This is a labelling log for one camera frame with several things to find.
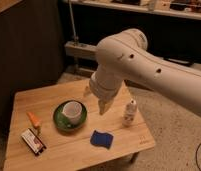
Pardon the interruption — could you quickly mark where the blue sponge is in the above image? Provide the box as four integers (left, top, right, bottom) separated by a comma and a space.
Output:
90, 131, 113, 149

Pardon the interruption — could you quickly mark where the red white snack box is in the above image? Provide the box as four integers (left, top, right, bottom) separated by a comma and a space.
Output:
21, 128, 46, 156

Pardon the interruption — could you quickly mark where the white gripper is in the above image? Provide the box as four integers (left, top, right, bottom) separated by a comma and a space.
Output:
83, 66, 123, 115

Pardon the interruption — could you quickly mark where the orange carrot toy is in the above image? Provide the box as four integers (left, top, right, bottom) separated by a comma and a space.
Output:
27, 112, 41, 128

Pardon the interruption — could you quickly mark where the wooden table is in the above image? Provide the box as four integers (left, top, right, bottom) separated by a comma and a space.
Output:
4, 80, 155, 171

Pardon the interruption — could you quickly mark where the grey rail beam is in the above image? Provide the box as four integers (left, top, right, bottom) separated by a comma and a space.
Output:
64, 41, 201, 71

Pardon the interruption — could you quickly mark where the green plate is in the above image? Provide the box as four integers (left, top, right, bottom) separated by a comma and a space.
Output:
53, 100, 87, 132

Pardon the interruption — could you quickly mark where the metal pole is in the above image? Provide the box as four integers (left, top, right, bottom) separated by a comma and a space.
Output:
68, 0, 80, 46

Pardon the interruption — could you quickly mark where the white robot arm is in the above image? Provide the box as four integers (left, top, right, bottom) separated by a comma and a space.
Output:
89, 29, 201, 117

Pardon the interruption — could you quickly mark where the cluttered shelf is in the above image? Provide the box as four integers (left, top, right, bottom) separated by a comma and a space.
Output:
62, 0, 201, 20

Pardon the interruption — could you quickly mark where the black cable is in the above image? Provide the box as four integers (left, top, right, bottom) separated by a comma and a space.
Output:
195, 139, 201, 171

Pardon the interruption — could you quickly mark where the white cup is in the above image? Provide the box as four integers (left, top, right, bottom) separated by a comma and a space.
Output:
62, 101, 82, 124

